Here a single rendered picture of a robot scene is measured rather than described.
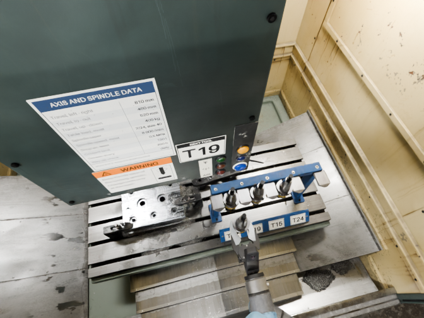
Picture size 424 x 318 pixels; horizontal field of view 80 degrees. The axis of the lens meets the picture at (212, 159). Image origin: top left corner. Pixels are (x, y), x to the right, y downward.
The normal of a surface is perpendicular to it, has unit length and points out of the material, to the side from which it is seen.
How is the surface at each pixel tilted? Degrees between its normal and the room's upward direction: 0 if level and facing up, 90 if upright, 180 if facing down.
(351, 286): 17
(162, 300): 8
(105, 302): 0
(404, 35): 90
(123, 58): 90
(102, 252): 0
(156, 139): 90
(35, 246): 24
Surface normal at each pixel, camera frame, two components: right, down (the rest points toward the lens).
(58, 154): 0.22, 0.85
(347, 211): -0.41, -0.36
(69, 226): 0.38, -0.53
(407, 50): -0.97, 0.21
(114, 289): -0.02, -0.48
